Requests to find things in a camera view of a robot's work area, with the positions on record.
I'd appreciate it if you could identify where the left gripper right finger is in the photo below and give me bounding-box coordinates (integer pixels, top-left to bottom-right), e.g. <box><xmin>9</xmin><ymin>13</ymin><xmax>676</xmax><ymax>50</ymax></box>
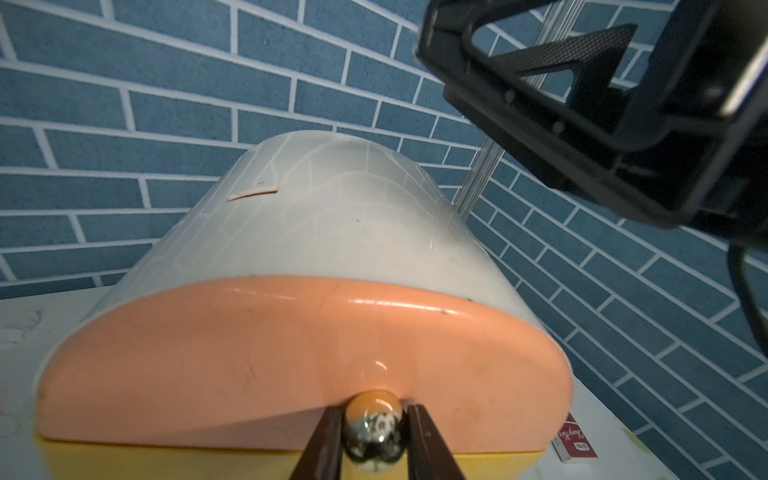
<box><xmin>407</xmin><ymin>404</ymin><xmax>465</xmax><ymax>480</ymax></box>

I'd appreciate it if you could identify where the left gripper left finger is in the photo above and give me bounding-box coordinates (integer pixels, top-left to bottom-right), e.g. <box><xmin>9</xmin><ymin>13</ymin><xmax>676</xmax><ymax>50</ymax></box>
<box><xmin>289</xmin><ymin>407</ymin><xmax>344</xmax><ymax>480</ymax></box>

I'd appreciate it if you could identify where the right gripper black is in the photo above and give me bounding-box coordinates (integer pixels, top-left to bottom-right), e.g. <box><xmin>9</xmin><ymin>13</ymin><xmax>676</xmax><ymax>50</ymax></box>
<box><xmin>416</xmin><ymin>1</ymin><xmax>767</xmax><ymax>250</ymax></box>

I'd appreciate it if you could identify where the pink orange top drawer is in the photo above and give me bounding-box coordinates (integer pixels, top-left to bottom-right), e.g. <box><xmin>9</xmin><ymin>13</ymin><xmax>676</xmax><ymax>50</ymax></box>
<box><xmin>36</xmin><ymin>277</ymin><xmax>573</xmax><ymax>453</ymax></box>

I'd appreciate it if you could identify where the white round drawer cabinet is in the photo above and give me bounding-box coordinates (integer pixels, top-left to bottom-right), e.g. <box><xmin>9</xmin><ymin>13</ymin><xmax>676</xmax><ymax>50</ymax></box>
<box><xmin>77</xmin><ymin>130</ymin><xmax>541</xmax><ymax>337</ymax></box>

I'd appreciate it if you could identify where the yellow drawer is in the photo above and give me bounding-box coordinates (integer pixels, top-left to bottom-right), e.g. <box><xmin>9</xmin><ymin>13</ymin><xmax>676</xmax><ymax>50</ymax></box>
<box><xmin>33</xmin><ymin>433</ymin><xmax>546</xmax><ymax>479</ymax></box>

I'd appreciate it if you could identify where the red small box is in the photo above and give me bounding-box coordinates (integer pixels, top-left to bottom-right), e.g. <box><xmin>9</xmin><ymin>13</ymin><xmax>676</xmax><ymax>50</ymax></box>
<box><xmin>551</xmin><ymin>413</ymin><xmax>598</xmax><ymax>464</ymax></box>

